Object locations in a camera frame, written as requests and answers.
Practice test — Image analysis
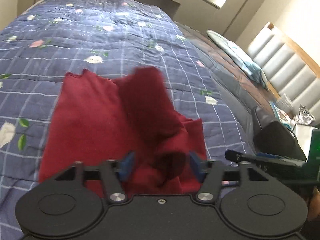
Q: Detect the crumpled silver foil bag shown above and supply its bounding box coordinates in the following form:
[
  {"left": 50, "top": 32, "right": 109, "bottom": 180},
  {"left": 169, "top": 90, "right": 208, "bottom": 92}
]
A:
[{"left": 293, "top": 104, "right": 316, "bottom": 125}]

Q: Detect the padded white wooden headboard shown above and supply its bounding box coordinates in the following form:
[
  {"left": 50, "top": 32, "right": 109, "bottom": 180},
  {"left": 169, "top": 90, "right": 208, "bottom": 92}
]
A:
[{"left": 246, "top": 22, "right": 319, "bottom": 124}]

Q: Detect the printed paper packet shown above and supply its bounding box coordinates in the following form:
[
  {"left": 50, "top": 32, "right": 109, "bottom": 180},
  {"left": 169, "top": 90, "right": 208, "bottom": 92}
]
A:
[{"left": 269, "top": 94, "right": 295, "bottom": 131}]

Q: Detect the green box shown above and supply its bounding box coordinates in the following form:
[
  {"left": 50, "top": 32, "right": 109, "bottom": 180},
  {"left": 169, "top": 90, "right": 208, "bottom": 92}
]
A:
[{"left": 307, "top": 129, "right": 320, "bottom": 164}]

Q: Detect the white teal floral pillow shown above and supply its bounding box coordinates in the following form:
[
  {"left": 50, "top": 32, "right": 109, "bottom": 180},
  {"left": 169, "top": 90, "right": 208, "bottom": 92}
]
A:
[{"left": 206, "top": 30, "right": 268, "bottom": 90}]

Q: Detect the dark red shirt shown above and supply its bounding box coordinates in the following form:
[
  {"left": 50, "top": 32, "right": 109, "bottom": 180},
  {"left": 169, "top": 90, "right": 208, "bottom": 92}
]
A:
[{"left": 39, "top": 67, "right": 206, "bottom": 195}]

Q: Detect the blue plaid floral quilt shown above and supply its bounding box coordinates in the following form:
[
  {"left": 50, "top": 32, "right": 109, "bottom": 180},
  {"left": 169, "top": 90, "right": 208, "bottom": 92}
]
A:
[{"left": 1, "top": 0, "right": 254, "bottom": 239}]

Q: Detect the black bag on bed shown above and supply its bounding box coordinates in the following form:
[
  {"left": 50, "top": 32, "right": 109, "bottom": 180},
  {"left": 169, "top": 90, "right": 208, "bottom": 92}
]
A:
[{"left": 252, "top": 106, "right": 306, "bottom": 161}]

